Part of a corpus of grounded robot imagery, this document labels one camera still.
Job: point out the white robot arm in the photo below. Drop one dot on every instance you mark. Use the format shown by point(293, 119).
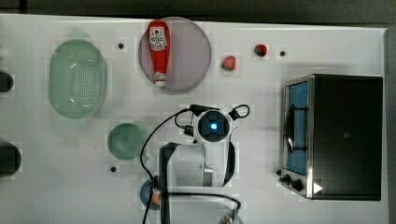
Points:
point(207, 162)

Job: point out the grey round plate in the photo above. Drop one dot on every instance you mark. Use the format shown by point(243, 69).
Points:
point(189, 57)

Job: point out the pink plush strawberry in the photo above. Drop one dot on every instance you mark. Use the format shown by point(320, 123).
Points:
point(229, 63)

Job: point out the dark red plush strawberry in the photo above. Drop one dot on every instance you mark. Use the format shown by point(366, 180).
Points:
point(260, 50)

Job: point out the red plush ketchup bottle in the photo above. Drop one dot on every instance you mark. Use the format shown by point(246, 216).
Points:
point(159, 41)

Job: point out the blue small bowl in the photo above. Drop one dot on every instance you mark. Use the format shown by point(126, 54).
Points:
point(150, 195)

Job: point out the green plastic colander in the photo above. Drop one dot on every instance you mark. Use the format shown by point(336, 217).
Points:
point(77, 79)

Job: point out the silver black toaster oven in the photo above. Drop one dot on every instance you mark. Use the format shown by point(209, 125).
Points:
point(332, 137)

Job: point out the black round pot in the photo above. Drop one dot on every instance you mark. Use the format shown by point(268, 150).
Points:
point(6, 82)

